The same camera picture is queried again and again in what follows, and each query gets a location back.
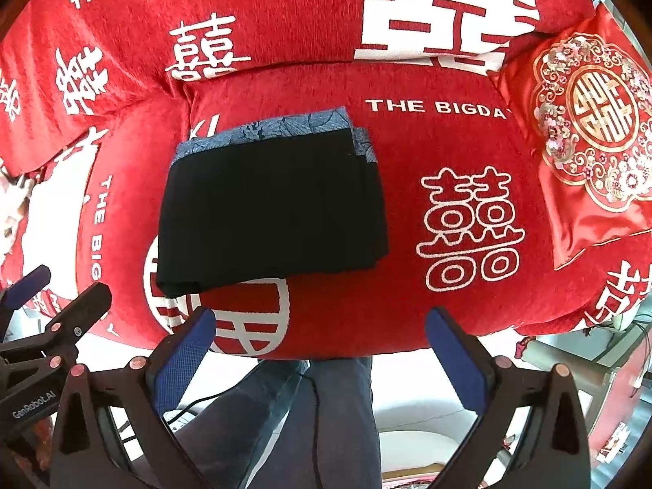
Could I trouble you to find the black and grey pants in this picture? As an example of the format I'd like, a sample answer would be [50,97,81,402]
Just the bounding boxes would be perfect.
[156,107,389,298]

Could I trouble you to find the white footstool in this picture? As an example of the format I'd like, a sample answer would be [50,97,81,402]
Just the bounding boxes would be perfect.
[374,400,476,474]

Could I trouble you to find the blue jeans legs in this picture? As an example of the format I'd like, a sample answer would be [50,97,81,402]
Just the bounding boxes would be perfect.
[177,357,382,489]

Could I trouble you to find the red sofa cover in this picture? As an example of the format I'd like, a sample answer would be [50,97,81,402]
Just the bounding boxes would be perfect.
[1,0,651,359]

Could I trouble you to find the red embroidered cushion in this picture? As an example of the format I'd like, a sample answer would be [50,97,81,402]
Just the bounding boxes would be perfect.
[489,4,651,268]

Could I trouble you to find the black cable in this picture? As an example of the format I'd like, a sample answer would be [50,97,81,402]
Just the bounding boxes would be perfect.
[116,371,327,489]

